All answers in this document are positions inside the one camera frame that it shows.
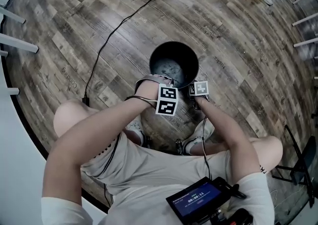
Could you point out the person's left leg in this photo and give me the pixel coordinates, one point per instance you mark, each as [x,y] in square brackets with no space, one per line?
[69,117]

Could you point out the white metal table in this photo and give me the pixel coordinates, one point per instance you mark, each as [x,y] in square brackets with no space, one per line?
[20,45]
[305,19]

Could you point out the person's grey shoe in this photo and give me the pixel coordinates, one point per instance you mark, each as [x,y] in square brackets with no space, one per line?
[135,129]
[201,134]

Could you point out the person's left grey shoe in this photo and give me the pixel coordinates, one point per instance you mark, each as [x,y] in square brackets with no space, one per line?
[135,129]

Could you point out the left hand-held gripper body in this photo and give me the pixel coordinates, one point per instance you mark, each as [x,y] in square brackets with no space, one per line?
[167,99]

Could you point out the beige shorts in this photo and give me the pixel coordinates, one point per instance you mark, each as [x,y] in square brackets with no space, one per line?
[161,167]

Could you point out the person's left hand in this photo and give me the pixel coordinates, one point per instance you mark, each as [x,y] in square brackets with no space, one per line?
[160,82]

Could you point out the person's right forearm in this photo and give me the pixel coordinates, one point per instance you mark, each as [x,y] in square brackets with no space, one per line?
[223,129]

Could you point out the black stool with chrome legs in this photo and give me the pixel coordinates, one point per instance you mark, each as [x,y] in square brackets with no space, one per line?
[179,147]

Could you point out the black round bucket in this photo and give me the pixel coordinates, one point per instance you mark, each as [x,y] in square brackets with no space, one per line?
[174,57]

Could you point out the black monitor with blue screen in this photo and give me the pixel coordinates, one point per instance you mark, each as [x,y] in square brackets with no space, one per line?
[198,199]

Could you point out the person's right grey shoe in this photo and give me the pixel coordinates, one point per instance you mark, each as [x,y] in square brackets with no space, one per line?
[201,134]

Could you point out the white t-shirt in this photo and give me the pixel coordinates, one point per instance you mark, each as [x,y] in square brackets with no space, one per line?
[139,209]

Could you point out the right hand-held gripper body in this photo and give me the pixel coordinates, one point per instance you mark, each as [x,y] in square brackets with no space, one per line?
[200,88]

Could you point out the black folding chair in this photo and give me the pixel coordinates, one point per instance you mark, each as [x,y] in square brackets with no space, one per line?
[304,159]

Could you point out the person's left forearm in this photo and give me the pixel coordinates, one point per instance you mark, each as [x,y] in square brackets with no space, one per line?
[99,129]

